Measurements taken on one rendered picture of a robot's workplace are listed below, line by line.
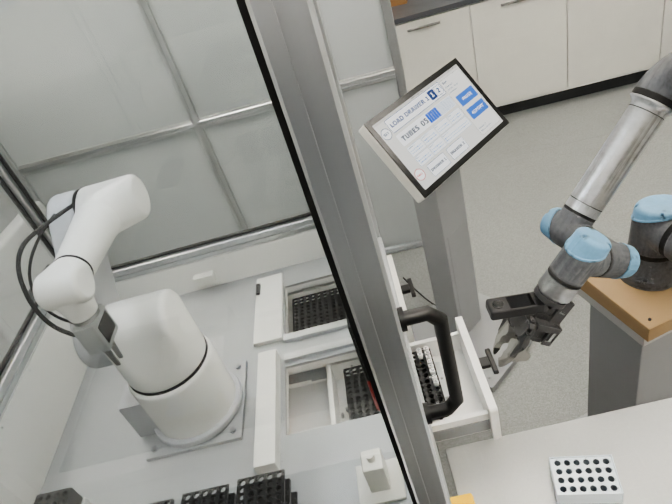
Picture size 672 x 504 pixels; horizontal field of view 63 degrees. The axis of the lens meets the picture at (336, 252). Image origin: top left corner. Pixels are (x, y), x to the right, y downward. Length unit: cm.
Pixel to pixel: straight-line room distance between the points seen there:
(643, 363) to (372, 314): 133
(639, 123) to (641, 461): 70
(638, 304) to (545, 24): 283
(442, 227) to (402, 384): 157
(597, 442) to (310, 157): 111
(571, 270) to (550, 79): 321
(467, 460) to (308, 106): 108
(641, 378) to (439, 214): 85
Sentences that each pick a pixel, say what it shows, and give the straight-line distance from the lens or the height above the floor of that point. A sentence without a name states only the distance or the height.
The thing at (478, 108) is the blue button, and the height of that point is 105.
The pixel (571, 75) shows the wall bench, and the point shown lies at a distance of 435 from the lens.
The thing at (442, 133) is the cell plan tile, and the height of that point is 106.
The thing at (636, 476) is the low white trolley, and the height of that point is 76.
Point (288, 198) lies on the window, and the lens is 45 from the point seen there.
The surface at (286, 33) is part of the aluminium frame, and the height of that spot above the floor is 184.
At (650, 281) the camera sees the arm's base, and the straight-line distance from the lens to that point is 164.
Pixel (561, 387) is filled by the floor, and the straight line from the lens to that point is 243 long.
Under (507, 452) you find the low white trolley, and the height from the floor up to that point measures 76.
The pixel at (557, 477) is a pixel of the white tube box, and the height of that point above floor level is 80.
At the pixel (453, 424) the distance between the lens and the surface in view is 127.
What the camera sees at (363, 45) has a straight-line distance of 261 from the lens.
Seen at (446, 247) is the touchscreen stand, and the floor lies 58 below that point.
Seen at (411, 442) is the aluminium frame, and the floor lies 137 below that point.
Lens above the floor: 194
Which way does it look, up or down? 36 degrees down
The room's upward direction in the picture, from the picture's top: 19 degrees counter-clockwise
